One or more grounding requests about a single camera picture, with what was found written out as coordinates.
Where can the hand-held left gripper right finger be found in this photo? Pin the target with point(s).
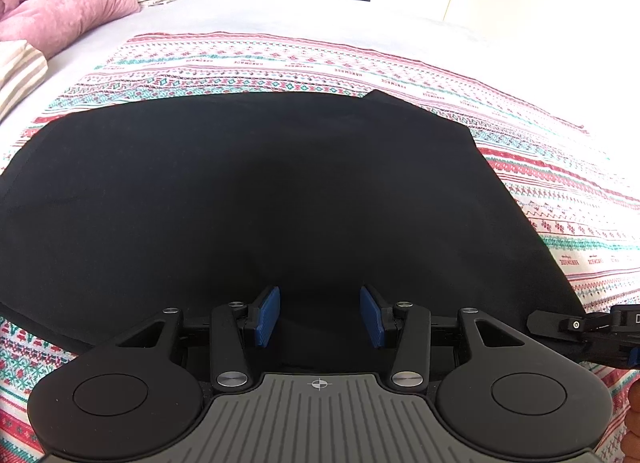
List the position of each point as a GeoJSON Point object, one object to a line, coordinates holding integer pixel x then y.
{"type": "Point", "coordinates": [372, 315]}

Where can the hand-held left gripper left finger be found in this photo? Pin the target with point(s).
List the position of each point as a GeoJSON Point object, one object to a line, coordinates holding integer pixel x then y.
{"type": "Point", "coordinates": [265, 315]}

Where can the striped pillow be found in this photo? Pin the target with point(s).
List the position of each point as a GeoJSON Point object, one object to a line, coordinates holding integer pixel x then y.
{"type": "Point", "coordinates": [17, 73]}

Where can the black pants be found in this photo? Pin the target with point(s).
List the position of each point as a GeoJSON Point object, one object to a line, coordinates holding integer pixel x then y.
{"type": "Point", "coordinates": [250, 193]}

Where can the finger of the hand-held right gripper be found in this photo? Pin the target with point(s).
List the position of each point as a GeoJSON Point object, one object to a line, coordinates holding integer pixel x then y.
{"type": "Point", "coordinates": [555, 324]}

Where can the person's right hand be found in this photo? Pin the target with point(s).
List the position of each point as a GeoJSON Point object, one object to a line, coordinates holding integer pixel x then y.
{"type": "Point", "coordinates": [634, 423]}

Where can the patterned blanket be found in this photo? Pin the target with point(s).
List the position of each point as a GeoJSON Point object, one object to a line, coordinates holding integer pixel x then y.
{"type": "Point", "coordinates": [300, 68]}

